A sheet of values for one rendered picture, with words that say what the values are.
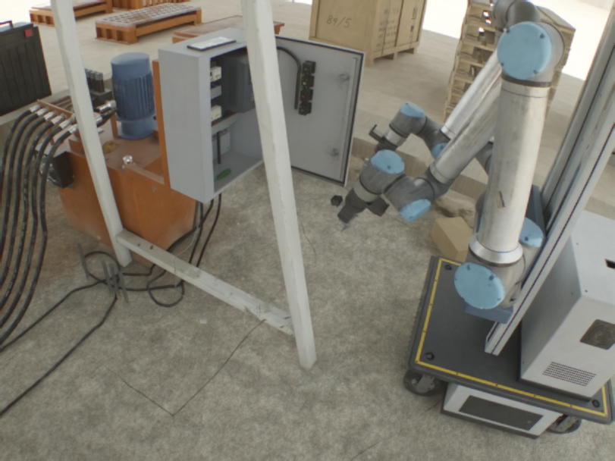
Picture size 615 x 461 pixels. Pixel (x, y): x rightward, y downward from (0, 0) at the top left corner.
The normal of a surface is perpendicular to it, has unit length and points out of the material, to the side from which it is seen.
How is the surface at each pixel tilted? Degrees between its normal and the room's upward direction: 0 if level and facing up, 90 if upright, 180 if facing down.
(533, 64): 83
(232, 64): 90
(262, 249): 0
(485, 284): 95
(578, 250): 0
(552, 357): 90
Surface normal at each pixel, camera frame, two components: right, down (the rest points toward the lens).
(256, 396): 0.10, -0.76
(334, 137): -0.41, 0.56
